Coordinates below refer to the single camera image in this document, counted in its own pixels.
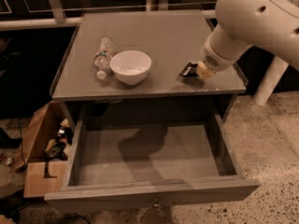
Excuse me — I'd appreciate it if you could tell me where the white ceramic bowl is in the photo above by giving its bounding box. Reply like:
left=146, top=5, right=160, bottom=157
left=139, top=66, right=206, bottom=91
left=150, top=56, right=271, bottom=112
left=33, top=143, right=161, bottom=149
left=110, top=50, right=152, bottom=85

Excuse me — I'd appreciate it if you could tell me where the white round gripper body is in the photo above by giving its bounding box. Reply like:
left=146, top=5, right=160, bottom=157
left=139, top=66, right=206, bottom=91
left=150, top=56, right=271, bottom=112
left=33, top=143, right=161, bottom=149
left=200, top=25, right=251, bottom=72

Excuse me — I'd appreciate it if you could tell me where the dark can in box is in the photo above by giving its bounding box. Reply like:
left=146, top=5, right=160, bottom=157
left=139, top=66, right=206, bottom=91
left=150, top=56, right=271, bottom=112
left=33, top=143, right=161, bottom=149
left=49, top=142, right=66, bottom=158

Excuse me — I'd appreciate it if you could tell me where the metal drawer pull handle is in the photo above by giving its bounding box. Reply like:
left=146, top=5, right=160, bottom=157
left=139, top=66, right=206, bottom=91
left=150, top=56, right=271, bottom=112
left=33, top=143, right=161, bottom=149
left=152, top=198, right=162, bottom=208

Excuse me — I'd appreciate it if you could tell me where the black rxbar chocolate wrapper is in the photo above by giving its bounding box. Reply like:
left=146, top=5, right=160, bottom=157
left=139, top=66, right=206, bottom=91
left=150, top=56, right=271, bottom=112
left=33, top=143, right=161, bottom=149
left=179, top=63, right=198, bottom=77

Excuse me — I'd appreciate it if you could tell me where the clear plastic water bottle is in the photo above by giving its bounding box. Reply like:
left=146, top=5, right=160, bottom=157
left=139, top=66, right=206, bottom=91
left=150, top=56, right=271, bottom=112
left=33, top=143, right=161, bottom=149
left=93, top=37, right=114, bottom=80

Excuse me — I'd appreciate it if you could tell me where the metal guard rail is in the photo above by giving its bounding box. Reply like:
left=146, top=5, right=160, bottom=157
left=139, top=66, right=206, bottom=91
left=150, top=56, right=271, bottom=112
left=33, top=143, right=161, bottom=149
left=0, top=0, right=219, bottom=32

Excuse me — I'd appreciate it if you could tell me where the open grey top drawer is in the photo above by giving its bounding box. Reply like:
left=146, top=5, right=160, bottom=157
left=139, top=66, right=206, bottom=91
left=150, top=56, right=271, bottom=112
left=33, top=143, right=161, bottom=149
left=45, top=115, right=260, bottom=213

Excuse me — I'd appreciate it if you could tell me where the brown cardboard box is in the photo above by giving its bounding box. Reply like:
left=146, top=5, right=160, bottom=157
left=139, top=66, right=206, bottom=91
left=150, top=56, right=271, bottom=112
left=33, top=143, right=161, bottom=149
left=11, top=102, right=66, bottom=198

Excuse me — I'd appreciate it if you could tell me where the grey wooden cabinet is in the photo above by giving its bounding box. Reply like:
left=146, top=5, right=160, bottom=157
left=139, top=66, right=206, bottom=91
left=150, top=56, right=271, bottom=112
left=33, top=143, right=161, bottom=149
left=51, top=9, right=245, bottom=120

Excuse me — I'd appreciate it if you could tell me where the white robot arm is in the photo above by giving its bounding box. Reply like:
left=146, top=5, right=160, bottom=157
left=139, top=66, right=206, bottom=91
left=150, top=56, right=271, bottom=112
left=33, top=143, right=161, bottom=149
left=196, top=0, right=299, bottom=105

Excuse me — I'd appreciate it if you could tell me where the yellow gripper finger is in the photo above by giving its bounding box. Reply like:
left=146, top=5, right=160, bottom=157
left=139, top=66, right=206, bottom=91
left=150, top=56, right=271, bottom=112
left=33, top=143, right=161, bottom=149
left=196, top=61, right=215, bottom=79

